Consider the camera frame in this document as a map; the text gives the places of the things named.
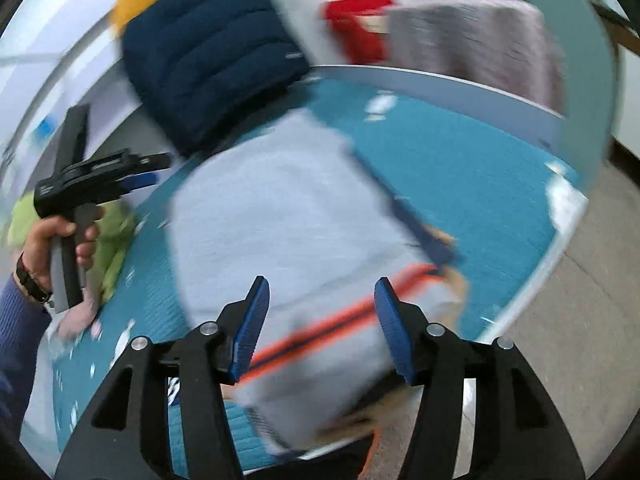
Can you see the green quilt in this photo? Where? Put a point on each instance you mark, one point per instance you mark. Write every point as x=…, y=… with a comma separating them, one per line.
x=115, y=240

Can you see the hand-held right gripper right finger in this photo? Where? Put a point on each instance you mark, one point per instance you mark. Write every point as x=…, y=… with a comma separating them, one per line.
x=395, y=330

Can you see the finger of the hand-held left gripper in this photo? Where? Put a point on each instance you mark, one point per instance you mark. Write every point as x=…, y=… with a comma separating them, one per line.
x=152, y=161
x=142, y=181

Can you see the person's left hand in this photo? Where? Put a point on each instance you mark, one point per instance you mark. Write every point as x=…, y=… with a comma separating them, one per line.
x=40, y=242

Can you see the navy and yellow puffer jacket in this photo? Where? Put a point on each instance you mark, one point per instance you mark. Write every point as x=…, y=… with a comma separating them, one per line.
x=210, y=55

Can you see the grey and navy jacket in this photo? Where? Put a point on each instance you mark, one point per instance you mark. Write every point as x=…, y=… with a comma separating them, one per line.
x=280, y=225

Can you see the brown wristwatch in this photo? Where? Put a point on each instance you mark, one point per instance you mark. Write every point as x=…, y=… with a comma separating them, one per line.
x=31, y=277

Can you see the red bag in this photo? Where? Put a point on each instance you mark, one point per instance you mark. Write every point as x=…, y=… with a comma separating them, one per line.
x=357, y=25

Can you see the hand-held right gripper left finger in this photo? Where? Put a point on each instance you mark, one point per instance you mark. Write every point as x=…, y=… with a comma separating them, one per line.
x=250, y=330

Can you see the mint green bed frame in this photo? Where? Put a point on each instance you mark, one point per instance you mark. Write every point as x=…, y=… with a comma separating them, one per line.
x=565, y=35

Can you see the pink quilt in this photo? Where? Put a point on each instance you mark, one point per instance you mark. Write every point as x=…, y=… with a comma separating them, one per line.
x=75, y=317

